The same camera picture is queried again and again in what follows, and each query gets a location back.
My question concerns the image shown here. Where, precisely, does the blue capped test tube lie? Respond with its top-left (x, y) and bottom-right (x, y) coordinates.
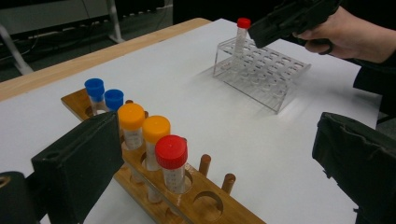
top-left (104, 89), bottom-right (125, 114)
top-left (83, 77), bottom-right (106, 116)

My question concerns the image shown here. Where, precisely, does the white table cover sheet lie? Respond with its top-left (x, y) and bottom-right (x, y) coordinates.
top-left (0, 18), bottom-right (382, 224)

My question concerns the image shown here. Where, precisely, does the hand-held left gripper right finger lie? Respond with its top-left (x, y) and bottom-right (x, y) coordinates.
top-left (312, 111), bottom-right (396, 224)

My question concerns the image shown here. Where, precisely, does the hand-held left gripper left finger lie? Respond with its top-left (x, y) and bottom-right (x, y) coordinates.
top-left (31, 111), bottom-right (125, 224)

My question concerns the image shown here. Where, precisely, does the wooden test tube rack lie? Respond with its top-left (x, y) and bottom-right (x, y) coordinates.
top-left (60, 88), bottom-right (267, 224)

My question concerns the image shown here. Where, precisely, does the white metal stand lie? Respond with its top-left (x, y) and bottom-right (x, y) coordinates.
top-left (0, 0), bottom-right (125, 76)

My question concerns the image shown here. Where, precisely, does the clear plastic test tube rack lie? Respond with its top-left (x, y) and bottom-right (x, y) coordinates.
top-left (212, 36), bottom-right (312, 115)

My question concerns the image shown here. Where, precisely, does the orange capped test tube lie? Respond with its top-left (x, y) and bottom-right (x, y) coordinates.
top-left (142, 115), bottom-right (172, 203)
top-left (117, 102), bottom-right (148, 185)

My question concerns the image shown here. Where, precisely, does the red capped test tube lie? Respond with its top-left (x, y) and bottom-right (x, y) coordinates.
top-left (233, 17), bottom-right (252, 60)
top-left (154, 134), bottom-right (189, 216)

